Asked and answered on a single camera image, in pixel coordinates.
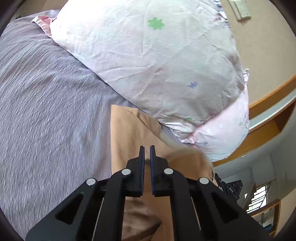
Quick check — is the tan garment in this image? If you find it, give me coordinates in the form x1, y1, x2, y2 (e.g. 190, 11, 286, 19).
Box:
110, 104, 218, 241

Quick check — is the staircase railing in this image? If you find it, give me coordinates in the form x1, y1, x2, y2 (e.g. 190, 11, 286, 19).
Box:
244, 179, 275, 213

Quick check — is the wooden display bookshelf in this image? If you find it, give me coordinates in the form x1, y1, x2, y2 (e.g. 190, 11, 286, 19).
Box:
249, 199, 281, 238

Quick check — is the pink floral pillow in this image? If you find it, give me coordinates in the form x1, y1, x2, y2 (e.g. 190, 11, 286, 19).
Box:
181, 69, 250, 162

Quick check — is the wooden headboard shelf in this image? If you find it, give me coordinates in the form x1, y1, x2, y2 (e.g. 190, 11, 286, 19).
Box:
213, 76, 295, 167

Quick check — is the lavender bed sheet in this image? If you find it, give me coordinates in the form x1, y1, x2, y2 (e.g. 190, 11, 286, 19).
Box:
1, 15, 131, 238

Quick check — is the white floral pillow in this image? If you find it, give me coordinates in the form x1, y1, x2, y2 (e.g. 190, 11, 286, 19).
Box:
31, 0, 246, 140

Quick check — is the white wall socket switch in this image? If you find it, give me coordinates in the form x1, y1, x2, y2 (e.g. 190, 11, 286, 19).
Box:
228, 0, 251, 21

